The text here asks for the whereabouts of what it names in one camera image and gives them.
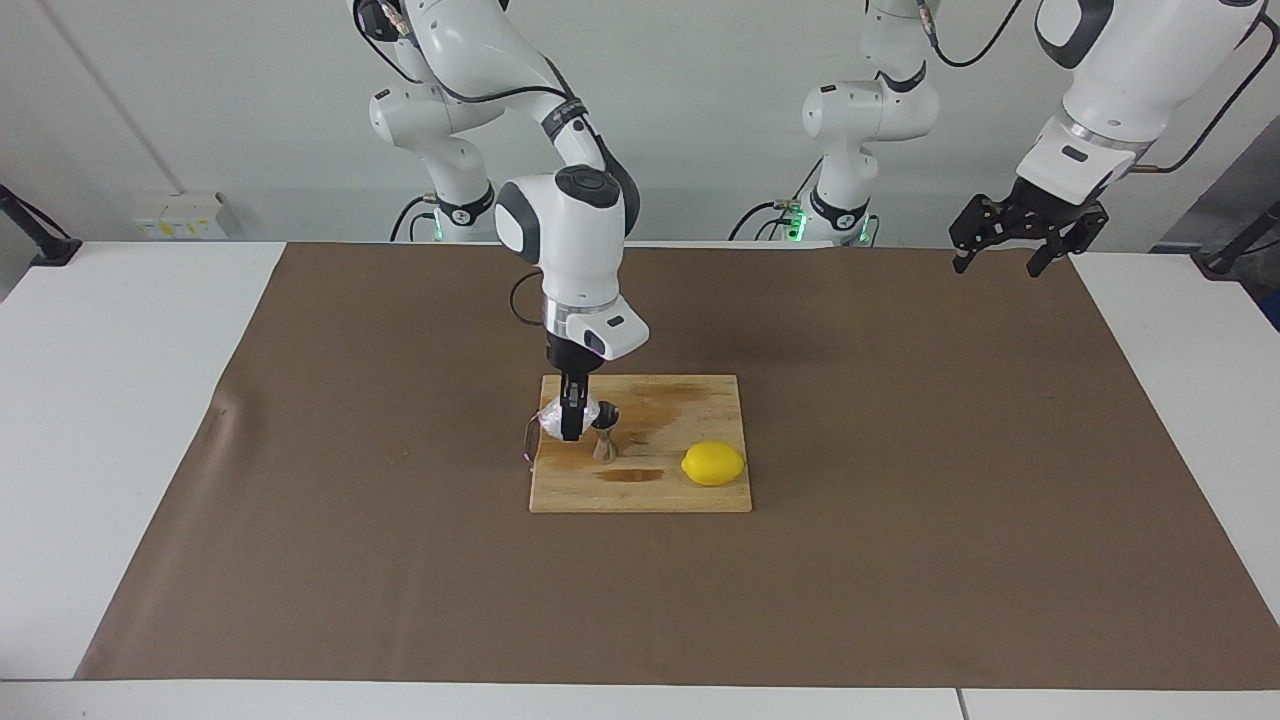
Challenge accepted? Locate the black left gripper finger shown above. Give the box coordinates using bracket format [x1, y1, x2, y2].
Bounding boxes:
[948, 193, 1011, 275]
[1025, 205, 1111, 279]

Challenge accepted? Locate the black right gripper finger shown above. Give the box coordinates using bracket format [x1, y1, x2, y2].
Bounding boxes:
[560, 375, 593, 443]

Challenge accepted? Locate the clear textured glass cup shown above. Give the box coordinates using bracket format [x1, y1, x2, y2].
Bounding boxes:
[537, 395, 604, 442]

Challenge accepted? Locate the wooden cutting board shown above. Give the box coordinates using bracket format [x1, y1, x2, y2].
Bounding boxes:
[528, 374, 753, 514]

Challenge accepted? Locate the black clamp stand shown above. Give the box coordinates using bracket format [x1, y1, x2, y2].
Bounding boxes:
[0, 185, 83, 267]
[1200, 200, 1280, 279]

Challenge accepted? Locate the yellow lemon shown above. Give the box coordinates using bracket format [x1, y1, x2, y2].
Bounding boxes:
[681, 440, 747, 488]

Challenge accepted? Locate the brown paper table mat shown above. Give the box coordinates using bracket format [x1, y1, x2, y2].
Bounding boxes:
[75, 243, 1280, 691]

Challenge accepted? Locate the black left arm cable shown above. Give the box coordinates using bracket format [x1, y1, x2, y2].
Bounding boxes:
[920, 0, 1280, 176]

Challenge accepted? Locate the black left base cable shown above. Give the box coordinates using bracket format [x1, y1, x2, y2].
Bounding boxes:
[728, 165, 806, 242]

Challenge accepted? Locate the black base cable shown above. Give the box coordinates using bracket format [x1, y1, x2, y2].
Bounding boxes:
[728, 165, 806, 242]
[390, 195, 441, 243]

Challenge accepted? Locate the black right base cable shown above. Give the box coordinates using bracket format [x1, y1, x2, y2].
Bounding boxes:
[390, 195, 441, 243]

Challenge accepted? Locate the white wall socket box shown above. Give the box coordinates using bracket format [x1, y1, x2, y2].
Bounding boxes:
[133, 192, 229, 241]

